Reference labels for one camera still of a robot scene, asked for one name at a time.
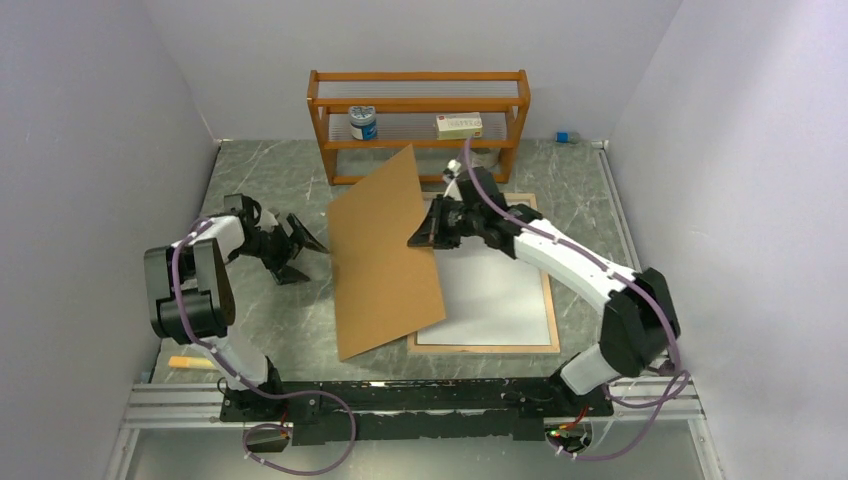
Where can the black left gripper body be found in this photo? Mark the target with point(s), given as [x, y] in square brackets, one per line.
[276, 248]

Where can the yellow glue stick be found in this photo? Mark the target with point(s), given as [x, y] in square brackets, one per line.
[190, 363]

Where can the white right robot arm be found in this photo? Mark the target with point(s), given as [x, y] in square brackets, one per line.
[638, 318]

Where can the silver tape roll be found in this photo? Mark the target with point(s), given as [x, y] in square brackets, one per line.
[485, 157]

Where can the white green box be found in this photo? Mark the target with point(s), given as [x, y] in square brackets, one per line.
[459, 126]

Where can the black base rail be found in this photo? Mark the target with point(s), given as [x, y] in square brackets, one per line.
[320, 412]

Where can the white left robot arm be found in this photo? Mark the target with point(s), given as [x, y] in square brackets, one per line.
[190, 297]

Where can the orange wooden shelf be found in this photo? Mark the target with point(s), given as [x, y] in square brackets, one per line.
[407, 105]

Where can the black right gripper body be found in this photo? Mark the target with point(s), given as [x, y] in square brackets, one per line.
[454, 220]

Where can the blue white jar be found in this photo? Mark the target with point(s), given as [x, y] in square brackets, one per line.
[363, 122]

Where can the blue capped bottle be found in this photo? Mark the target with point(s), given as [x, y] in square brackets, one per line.
[568, 137]

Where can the wooden picture frame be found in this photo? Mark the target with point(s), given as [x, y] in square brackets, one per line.
[550, 311]

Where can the brown backing board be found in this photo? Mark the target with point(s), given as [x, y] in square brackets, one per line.
[383, 289]

